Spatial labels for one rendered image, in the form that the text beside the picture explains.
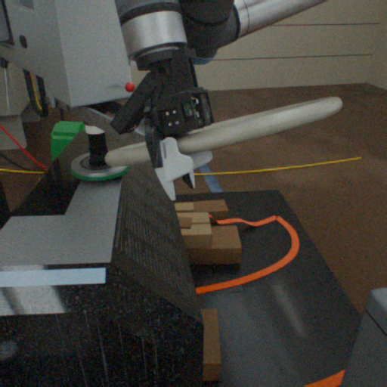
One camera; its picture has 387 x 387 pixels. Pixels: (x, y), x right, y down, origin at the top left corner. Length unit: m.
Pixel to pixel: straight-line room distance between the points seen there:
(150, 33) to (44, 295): 0.72
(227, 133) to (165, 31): 0.16
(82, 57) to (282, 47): 5.71
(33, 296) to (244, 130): 0.71
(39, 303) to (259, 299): 1.34
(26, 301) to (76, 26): 0.77
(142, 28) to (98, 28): 0.69
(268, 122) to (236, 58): 5.92
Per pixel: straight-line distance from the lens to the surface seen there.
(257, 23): 0.77
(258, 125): 0.55
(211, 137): 0.54
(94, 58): 1.22
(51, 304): 1.03
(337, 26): 7.16
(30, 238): 1.15
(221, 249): 2.22
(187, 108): 0.54
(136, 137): 0.97
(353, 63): 7.47
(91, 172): 1.34
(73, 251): 1.05
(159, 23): 0.54
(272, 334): 1.95
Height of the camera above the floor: 1.49
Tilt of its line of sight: 29 degrees down
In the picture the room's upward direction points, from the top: straight up
